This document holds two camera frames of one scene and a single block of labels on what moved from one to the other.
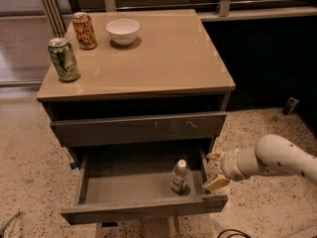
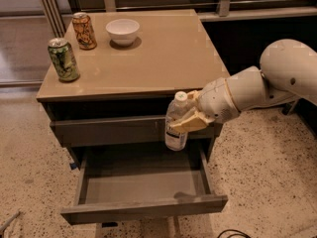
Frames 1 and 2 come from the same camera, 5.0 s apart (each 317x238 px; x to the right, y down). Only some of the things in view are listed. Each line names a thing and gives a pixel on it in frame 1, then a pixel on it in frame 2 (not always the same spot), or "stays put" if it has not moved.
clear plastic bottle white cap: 179,177 -> 174,139
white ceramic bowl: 122,32 stays put
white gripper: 231,165 -> 215,98
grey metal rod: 8,221 stays put
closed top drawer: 103,131 stays put
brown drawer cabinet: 139,96 stays put
